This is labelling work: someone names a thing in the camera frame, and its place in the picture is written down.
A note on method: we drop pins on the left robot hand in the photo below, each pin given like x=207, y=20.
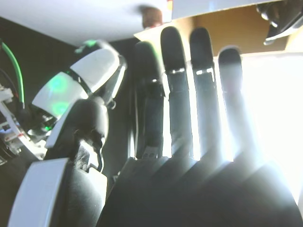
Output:
x=165, y=189

